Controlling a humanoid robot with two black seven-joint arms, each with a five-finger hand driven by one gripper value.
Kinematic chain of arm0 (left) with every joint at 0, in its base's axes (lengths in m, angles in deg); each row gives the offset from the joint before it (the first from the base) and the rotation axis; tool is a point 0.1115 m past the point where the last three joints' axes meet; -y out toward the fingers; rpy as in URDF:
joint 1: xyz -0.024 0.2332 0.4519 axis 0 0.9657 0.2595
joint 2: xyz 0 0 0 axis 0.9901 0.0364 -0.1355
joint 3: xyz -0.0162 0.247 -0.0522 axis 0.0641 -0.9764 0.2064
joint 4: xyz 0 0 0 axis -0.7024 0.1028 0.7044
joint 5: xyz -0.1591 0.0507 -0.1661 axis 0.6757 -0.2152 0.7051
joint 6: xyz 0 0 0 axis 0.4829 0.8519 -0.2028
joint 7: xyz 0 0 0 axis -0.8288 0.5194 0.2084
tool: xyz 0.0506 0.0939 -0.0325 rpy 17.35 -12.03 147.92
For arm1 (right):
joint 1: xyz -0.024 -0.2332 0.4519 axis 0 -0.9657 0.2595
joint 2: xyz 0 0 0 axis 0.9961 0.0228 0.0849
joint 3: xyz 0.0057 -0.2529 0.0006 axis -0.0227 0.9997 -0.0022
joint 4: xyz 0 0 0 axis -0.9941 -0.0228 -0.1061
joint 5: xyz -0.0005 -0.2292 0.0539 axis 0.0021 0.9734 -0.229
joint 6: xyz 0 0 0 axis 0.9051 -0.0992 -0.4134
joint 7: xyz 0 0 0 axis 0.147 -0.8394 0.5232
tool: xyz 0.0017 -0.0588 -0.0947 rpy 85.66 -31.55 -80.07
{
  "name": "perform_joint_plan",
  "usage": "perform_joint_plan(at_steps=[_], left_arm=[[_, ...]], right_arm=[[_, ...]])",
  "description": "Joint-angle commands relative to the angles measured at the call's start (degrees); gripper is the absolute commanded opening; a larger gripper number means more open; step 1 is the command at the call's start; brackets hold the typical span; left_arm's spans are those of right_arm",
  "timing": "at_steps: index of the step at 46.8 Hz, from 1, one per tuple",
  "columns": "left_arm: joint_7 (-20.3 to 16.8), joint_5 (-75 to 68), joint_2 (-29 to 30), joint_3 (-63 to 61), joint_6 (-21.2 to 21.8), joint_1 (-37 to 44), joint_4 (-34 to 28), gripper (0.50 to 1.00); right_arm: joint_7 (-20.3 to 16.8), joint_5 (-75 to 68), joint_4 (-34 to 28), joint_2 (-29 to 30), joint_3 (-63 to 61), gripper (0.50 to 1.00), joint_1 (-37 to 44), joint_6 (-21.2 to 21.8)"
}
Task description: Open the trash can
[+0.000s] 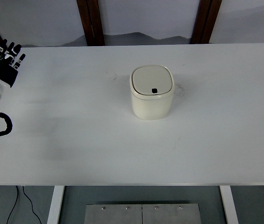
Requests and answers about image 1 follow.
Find cream white trash can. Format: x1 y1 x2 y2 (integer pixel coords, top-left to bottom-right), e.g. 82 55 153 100
129 65 175 120

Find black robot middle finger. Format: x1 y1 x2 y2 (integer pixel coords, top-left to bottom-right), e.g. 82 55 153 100
9 44 21 64

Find left white table leg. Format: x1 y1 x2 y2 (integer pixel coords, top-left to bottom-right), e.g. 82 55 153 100
47 186 65 224

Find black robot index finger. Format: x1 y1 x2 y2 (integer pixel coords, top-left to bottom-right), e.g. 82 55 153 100
14 54 26 70

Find grey metal base plate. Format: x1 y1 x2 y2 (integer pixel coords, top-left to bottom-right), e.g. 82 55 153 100
84 203 201 224

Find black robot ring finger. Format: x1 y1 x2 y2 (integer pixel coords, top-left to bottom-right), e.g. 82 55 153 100
4 42 14 60

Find white table leg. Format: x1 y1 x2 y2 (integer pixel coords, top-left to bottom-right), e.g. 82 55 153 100
220 185 239 224
47 186 65 224

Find black floor cable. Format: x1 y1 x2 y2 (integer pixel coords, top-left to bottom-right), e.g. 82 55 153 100
7 186 43 224

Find right brown wooden post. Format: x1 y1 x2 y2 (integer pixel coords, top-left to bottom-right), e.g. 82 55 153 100
190 0 222 44

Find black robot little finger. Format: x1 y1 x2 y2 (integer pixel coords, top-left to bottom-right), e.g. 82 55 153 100
0 39 7 57

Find right white table leg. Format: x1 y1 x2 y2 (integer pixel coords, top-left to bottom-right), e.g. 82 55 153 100
220 185 239 224

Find brown wooden post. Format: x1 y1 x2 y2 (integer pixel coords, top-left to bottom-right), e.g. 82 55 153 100
76 0 105 46
190 0 222 44

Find left brown wooden post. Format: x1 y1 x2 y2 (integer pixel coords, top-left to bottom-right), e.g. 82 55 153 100
76 0 105 46

